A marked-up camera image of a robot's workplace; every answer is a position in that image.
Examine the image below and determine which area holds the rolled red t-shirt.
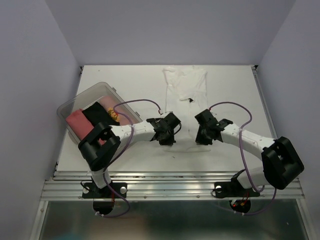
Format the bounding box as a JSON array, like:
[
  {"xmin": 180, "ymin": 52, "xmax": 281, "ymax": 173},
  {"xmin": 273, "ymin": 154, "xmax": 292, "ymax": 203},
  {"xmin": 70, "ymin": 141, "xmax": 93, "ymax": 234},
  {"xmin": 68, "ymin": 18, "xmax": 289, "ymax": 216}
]
[{"xmin": 65, "ymin": 108, "xmax": 94, "ymax": 143}]

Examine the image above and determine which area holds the rolled black t-shirt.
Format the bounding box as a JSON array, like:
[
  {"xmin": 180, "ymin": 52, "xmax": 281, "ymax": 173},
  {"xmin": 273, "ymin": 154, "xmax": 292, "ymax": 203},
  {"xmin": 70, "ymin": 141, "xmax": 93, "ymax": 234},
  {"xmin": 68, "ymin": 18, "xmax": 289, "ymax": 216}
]
[{"xmin": 82, "ymin": 102, "xmax": 120, "ymax": 127}]

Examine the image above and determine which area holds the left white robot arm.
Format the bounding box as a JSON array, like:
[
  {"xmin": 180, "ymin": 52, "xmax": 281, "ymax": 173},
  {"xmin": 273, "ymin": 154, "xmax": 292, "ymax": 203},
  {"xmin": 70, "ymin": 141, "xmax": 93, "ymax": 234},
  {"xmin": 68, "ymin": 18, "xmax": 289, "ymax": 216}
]
[{"xmin": 78, "ymin": 112, "xmax": 182, "ymax": 197}]

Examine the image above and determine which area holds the aluminium mounting rail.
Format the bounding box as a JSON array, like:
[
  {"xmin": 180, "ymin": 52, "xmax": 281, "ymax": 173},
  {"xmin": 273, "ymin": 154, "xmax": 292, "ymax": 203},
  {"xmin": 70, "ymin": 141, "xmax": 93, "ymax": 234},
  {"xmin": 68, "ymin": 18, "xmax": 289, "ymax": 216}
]
[{"xmin": 42, "ymin": 170, "xmax": 305, "ymax": 201}]

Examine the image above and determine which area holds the white printed t-shirt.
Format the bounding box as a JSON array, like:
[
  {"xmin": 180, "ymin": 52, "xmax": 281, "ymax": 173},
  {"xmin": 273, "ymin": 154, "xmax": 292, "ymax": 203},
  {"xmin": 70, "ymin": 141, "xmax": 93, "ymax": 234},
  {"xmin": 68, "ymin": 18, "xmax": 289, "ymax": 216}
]
[{"xmin": 163, "ymin": 66, "xmax": 211, "ymax": 153}]

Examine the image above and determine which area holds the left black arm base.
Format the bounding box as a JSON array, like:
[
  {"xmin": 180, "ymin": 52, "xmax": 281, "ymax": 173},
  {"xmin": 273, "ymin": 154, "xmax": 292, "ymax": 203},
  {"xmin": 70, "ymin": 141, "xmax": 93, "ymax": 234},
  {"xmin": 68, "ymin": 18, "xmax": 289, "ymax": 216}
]
[{"xmin": 80, "ymin": 181, "xmax": 128, "ymax": 199}]

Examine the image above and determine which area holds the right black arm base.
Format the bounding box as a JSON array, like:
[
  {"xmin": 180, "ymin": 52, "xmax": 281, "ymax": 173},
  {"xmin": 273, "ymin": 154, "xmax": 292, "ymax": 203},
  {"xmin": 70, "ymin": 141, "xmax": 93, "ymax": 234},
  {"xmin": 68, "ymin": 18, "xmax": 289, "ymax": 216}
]
[{"xmin": 211, "ymin": 169, "xmax": 260, "ymax": 199}]

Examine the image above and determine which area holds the rolled pink printed t-shirt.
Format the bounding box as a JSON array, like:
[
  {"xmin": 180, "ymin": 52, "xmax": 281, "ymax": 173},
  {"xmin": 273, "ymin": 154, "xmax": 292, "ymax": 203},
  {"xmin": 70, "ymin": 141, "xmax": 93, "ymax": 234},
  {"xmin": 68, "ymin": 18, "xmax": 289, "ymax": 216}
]
[{"xmin": 98, "ymin": 96, "xmax": 138, "ymax": 126}]

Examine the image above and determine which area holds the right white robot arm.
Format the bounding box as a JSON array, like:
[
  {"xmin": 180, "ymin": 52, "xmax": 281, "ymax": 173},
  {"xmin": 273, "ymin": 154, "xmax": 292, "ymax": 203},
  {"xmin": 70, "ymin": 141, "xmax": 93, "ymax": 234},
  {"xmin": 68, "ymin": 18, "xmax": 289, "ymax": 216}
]
[{"xmin": 195, "ymin": 109, "xmax": 305, "ymax": 198}]

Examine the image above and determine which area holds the clear plastic storage bin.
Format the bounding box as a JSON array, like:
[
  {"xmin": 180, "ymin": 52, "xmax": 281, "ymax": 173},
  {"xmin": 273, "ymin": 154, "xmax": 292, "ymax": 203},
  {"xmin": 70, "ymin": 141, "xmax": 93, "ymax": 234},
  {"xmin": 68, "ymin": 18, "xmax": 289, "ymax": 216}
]
[{"xmin": 57, "ymin": 82, "xmax": 143, "ymax": 145}]

